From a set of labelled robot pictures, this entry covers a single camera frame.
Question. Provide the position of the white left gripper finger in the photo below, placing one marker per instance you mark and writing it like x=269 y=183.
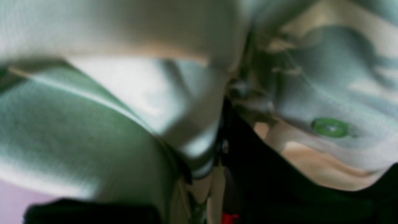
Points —
x=274 y=192

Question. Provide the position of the light green T-shirt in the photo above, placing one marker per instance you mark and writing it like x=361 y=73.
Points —
x=115 y=106

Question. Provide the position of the red black clamp bottom edge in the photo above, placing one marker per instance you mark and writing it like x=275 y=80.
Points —
x=229 y=218

